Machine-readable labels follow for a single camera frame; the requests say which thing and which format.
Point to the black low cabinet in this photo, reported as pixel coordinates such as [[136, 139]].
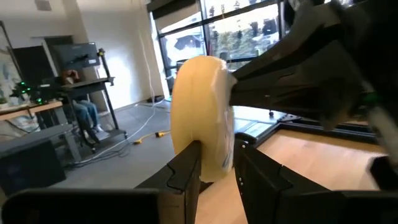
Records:
[[28, 161]]

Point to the black window frame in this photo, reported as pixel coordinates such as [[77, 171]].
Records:
[[206, 31]]

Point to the black metal table frame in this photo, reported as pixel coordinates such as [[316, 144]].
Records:
[[311, 127]]

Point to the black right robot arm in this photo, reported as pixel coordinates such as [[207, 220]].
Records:
[[385, 171]]

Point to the seated person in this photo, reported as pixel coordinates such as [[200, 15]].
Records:
[[85, 112]]

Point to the large cream glazed donut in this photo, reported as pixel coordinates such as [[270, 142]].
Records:
[[196, 109]]

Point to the grey wall vent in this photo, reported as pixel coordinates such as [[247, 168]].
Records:
[[43, 4]]

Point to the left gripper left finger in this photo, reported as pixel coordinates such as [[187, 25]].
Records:
[[186, 168]]

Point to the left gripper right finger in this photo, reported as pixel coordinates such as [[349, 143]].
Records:
[[258, 180]]

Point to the grey monitor on stand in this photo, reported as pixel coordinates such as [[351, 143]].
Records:
[[74, 56]]

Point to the black standing desk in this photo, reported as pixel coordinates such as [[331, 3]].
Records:
[[90, 84]]

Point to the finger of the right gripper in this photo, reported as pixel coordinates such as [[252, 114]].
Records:
[[311, 93], [295, 53]]

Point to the wooden background table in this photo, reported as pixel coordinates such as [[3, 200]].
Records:
[[40, 107]]

